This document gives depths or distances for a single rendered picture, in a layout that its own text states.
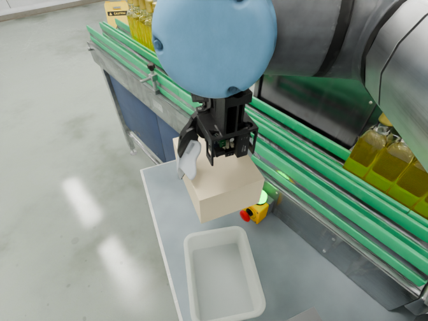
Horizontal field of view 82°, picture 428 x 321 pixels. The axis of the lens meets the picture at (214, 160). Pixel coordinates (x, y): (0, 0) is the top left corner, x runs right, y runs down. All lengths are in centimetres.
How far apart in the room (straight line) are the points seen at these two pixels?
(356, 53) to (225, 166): 31
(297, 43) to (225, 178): 30
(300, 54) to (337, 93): 71
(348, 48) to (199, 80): 9
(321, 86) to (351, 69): 71
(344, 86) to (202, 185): 59
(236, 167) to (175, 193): 46
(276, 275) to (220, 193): 41
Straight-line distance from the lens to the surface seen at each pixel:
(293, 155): 77
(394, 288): 75
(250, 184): 43
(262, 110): 91
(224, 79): 16
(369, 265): 74
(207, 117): 36
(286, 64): 18
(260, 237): 80
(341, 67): 19
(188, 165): 41
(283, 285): 76
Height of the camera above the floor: 146
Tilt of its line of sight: 47 degrees down
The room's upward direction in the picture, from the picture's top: straight up
